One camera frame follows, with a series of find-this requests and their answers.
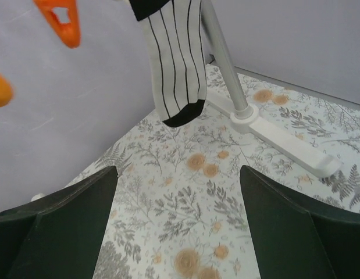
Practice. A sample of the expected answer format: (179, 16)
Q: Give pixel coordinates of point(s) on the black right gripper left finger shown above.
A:
(59, 235)

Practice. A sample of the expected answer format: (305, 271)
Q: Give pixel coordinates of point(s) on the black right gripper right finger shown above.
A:
(296, 236)

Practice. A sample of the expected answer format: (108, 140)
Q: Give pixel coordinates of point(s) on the white black pinstripe sock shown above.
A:
(172, 31)

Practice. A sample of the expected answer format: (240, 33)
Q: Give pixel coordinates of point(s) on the floral patterned table mat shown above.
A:
(178, 210)

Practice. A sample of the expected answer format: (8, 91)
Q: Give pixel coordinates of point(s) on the white drying rack stand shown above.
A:
(245, 117)

